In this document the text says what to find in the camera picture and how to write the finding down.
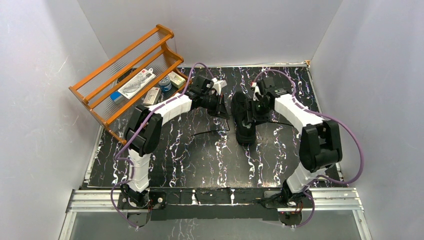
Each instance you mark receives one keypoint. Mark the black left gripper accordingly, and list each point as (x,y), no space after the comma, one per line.
(218,105)

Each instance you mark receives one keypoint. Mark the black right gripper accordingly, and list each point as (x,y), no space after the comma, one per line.
(258,118)

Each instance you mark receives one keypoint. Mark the black mesh shoe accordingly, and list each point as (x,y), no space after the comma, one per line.
(245,131)

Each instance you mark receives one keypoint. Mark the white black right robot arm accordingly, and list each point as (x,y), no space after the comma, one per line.
(319,147)

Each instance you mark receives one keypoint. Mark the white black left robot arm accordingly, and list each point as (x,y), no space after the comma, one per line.
(144,128)

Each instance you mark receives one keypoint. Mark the small green white box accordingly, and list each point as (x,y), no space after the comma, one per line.
(176,80)

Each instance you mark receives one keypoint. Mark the blue tape roll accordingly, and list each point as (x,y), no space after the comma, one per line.
(165,84)

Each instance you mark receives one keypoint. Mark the beige rectangular box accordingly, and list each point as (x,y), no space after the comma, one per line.
(152,96)

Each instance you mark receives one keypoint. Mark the white ruler set package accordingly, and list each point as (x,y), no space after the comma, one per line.
(133,86)

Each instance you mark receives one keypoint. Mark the orange wooden shelf rack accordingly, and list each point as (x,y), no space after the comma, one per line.
(150,52)

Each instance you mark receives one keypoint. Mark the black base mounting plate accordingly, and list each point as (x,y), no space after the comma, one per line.
(263,206)

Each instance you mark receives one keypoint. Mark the blue eraser block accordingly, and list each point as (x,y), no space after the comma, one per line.
(116,97)

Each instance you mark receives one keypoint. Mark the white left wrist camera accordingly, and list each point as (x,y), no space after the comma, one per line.
(218,85)

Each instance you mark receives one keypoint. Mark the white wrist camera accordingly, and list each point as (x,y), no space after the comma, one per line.
(256,92)
(218,85)

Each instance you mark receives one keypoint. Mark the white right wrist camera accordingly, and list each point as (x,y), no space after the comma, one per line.
(256,92)

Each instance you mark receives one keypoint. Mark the aluminium frame rail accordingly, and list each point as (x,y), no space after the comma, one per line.
(325,199)

